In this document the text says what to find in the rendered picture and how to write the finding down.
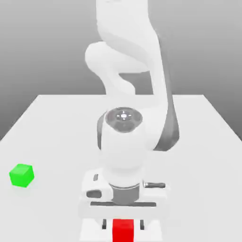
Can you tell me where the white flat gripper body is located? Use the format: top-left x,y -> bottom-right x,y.
78,196 -> 168,220

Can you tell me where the small red cube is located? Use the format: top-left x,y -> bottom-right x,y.
112,218 -> 135,242

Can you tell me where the small green cube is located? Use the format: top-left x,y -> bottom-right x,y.
9,163 -> 35,189

